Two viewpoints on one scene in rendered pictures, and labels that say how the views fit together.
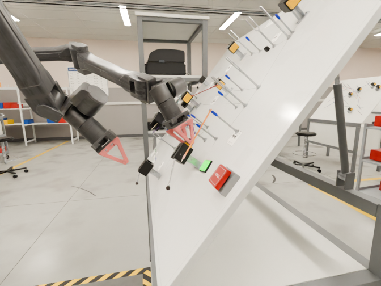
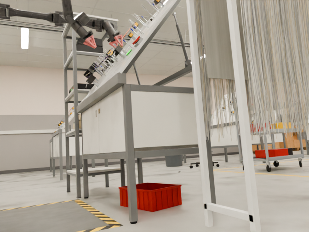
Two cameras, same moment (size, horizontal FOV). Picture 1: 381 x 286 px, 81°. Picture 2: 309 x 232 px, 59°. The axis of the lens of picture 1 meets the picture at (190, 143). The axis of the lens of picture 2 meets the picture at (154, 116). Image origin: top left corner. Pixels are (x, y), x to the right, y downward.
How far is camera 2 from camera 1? 1.50 m
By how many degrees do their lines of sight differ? 24
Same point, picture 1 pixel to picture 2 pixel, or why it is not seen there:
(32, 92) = (67, 9)
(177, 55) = (97, 42)
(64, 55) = (48, 17)
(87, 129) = (82, 29)
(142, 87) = (99, 23)
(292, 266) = not seen: hidden behind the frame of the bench
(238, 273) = not seen: hidden behind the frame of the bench
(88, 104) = (84, 18)
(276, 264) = not seen: hidden behind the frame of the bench
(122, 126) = (5, 160)
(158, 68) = (84, 48)
